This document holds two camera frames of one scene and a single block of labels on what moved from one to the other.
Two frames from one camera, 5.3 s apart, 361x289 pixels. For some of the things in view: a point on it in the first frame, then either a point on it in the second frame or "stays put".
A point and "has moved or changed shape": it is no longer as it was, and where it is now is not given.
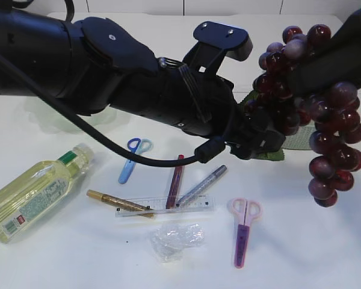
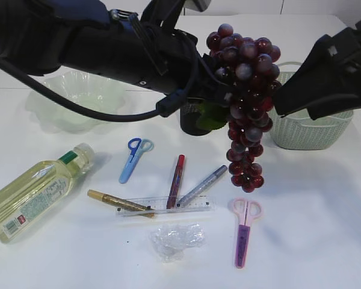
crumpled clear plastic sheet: x=168 y=241 stays put
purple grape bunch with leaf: x=334 y=111 has moved or changed shape
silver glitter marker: x=209 y=179 stays put
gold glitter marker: x=124 y=203 stays put
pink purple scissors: x=245 y=212 stays put
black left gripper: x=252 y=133 to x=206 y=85
